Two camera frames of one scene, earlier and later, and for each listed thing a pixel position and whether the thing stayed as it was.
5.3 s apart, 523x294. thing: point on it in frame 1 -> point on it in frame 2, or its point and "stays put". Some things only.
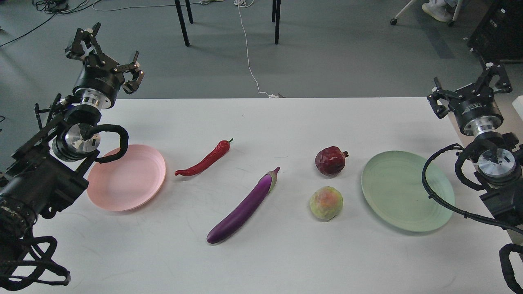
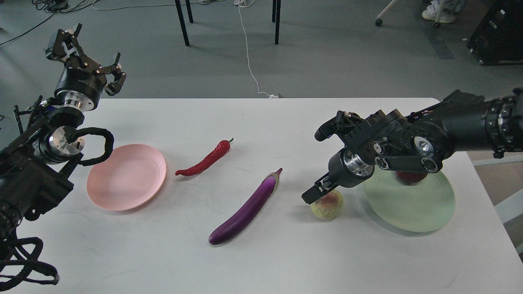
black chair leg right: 276,8 stays put
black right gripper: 476,108 -> 346,169
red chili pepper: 222,148 stays put
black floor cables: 56,6 stays put
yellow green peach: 326,203 stays put
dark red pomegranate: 330,160 -> 411,177
